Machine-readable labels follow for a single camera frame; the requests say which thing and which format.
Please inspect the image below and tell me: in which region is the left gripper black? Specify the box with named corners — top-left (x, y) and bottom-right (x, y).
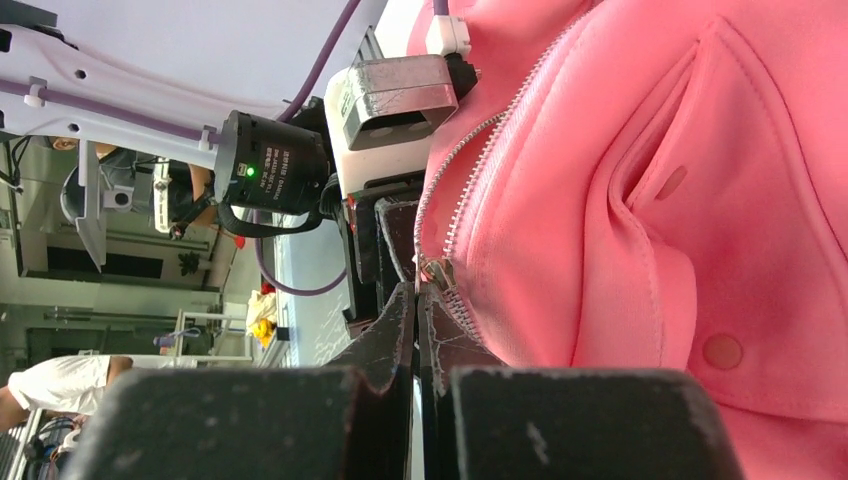
top-left (337, 171), bottom-right (424, 338)

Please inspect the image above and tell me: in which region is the person in white shirt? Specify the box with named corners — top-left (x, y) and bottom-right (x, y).
top-left (1, 355), bottom-right (134, 432)

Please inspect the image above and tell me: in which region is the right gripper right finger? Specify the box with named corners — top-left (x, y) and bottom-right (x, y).
top-left (418, 286), bottom-right (743, 479)

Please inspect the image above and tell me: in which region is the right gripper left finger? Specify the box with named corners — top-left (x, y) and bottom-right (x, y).
top-left (63, 283), bottom-right (415, 480)

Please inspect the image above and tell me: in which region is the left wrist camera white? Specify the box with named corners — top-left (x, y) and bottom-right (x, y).
top-left (324, 15), bottom-right (479, 197)

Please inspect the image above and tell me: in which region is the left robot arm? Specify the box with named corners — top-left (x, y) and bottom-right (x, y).
top-left (1, 24), bottom-right (456, 266)

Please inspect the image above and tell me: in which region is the pink jacket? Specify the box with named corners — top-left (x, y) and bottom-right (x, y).
top-left (415, 1), bottom-right (847, 479)

